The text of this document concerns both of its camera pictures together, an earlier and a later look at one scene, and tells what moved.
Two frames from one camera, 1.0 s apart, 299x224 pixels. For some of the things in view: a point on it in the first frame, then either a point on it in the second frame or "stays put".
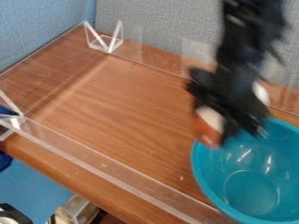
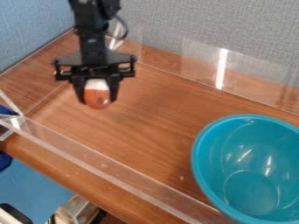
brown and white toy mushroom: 209,122 → 98,94
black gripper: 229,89 → 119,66
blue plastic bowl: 247,177 stays put
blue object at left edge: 6,157 stays put
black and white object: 11,215 stays put
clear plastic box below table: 79,211 stays put
